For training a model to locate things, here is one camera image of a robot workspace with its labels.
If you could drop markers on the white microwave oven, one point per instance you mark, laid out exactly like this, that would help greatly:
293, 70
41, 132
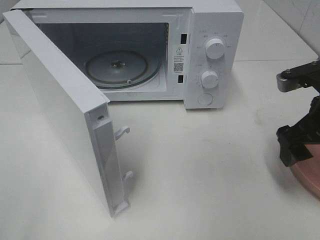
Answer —
83, 29

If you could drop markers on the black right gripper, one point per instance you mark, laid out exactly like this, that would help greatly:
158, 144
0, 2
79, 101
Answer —
293, 139

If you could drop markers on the round white door release button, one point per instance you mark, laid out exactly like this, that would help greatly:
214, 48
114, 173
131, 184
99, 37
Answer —
205, 99

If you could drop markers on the white microwave door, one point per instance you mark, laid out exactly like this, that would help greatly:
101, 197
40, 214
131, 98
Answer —
75, 108

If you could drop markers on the white upper microwave knob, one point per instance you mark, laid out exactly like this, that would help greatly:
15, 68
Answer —
215, 48

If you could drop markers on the white warning label sticker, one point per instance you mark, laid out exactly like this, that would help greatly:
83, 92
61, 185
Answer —
178, 58

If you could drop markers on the white lower microwave knob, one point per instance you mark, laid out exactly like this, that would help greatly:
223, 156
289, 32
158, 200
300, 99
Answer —
209, 79

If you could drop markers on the white microwave knob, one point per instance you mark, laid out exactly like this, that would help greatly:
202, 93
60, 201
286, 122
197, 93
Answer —
209, 79
215, 48

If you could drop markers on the glass microwave turntable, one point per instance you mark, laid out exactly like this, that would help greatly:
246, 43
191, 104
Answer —
119, 69

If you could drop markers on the pink round plate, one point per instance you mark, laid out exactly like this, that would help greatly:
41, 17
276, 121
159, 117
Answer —
307, 172

